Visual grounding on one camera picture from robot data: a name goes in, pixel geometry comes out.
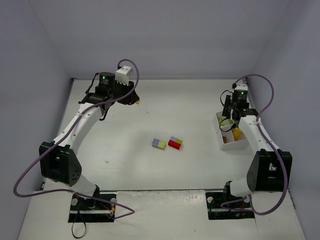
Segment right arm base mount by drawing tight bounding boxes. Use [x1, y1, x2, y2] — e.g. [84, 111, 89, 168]
[205, 191, 255, 221]

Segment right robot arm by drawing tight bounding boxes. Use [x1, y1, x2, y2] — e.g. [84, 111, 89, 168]
[221, 88, 293, 201]

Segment pale green square lego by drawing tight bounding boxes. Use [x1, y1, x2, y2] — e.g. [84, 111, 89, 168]
[157, 140, 166, 150]

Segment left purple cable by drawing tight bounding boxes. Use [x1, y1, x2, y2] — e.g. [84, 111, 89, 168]
[12, 58, 140, 221]

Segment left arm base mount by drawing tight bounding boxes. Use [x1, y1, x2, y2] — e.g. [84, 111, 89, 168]
[67, 192, 118, 238]

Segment white divided container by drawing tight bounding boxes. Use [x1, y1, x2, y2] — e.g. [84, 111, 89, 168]
[213, 111, 249, 151]

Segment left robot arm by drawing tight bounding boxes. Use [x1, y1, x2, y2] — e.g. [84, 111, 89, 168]
[39, 66, 140, 210]

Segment green square lego brick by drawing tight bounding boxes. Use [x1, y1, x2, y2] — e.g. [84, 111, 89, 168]
[218, 118, 233, 127]

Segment purple cable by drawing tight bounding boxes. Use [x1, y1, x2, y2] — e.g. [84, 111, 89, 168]
[219, 74, 288, 216]
[12, 58, 140, 221]

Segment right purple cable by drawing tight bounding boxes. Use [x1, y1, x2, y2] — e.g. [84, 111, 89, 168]
[219, 74, 288, 216]

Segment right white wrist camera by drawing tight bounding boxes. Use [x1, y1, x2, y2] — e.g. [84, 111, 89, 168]
[232, 83, 248, 92]

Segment red long lego brick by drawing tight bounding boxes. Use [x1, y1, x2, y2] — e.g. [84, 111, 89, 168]
[168, 140, 182, 150]

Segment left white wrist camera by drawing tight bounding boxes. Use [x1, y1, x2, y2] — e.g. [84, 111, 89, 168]
[115, 65, 133, 86]

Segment yellow long lego brick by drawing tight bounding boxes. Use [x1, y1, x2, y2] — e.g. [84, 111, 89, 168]
[232, 127, 242, 141]

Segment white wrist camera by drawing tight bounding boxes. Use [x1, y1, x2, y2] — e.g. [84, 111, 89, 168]
[232, 83, 248, 92]
[115, 65, 133, 86]

